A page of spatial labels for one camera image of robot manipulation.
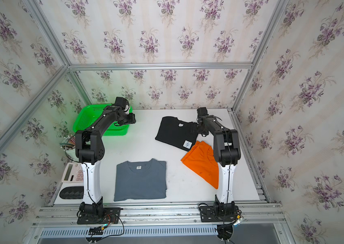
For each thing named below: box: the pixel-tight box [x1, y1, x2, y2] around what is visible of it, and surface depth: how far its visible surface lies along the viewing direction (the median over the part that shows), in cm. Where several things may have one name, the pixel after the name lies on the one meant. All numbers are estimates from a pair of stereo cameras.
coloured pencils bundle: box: [59, 134, 76, 150], surface depth 87 cm
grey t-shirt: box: [113, 158, 168, 202], surface depth 87 cm
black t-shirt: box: [154, 116, 199, 152], surface depth 109 cm
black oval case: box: [59, 186, 84, 200], surface depth 78 cm
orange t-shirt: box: [180, 140, 219, 190], surface depth 93 cm
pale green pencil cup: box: [65, 147, 79, 161], surface depth 84 cm
